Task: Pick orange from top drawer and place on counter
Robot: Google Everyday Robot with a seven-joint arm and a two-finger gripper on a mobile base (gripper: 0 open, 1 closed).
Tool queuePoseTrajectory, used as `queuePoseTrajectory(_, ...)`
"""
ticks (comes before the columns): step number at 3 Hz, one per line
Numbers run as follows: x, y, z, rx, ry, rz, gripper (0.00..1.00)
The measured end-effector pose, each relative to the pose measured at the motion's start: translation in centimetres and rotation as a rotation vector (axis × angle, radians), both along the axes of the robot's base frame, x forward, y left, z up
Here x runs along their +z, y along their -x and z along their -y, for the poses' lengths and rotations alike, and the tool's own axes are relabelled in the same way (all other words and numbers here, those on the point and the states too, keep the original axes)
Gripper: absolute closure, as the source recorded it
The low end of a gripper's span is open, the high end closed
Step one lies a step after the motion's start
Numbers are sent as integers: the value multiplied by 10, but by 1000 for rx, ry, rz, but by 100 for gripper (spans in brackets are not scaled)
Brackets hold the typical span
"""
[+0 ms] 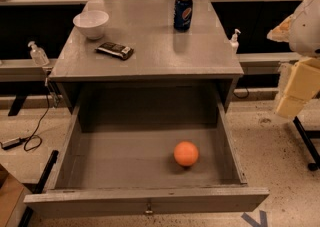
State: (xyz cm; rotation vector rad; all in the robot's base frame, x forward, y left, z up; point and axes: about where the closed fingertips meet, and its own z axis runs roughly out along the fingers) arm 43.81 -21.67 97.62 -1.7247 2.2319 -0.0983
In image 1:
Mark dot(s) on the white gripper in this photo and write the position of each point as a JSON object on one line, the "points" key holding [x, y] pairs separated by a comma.
{"points": [[306, 29]]}

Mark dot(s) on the orange ball fruit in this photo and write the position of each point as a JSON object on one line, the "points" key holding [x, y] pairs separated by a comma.
{"points": [[186, 154]]}

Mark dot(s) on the grey open top drawer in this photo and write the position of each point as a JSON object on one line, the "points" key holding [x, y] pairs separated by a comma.
{"points": [[119, 155]]}

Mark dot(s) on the small metal drawer knob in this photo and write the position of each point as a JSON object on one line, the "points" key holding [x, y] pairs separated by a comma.
{"points": [[148, 210]]}

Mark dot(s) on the white pump bottle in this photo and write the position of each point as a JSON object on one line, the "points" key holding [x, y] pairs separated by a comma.
{"points": [[234, 40]]}

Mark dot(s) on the black chair leg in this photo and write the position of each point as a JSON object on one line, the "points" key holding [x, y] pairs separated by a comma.
{"points": [[307, 137]]}

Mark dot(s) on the blue pepsi soda can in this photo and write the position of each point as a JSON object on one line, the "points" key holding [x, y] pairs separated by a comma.
{"points": [[183, 10]]}

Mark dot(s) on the dark snack bar wrapper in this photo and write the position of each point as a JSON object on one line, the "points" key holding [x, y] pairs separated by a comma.
{"points": [[116, 50]]}

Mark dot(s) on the white ceramic bowl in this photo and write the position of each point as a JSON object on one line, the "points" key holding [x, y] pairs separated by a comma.
{"points": [[91, 23]]}

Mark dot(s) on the clear sanitizer pump bottle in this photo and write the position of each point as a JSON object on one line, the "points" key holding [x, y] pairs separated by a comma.
{"points": [[38, 55]]}

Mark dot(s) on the cardboard box corner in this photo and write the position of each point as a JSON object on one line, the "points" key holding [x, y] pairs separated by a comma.
{"points": [[12, 194]]}

